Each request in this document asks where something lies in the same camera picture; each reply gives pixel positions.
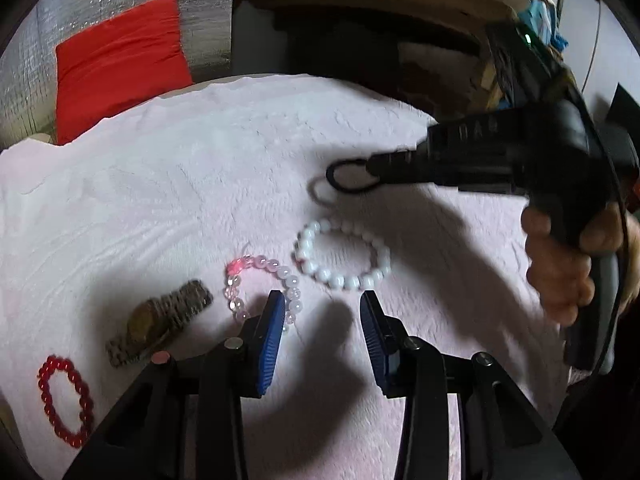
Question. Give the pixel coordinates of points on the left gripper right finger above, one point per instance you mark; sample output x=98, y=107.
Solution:
x=501, y=434

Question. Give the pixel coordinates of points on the pale pink bedspread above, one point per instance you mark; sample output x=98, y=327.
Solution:
x=179, y=186

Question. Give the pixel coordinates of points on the metal wristwatch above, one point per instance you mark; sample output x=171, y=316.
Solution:
x=156, y=322

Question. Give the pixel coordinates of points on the red pillow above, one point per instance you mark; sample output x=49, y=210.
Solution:
x=117, y=64

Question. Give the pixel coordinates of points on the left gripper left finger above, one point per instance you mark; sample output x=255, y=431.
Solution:
x=144, y=434

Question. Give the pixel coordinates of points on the silver foil insulation sheet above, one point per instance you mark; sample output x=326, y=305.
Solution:
x=28, y=63

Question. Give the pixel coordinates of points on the person's right hand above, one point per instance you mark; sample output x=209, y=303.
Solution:
x=560, y=274

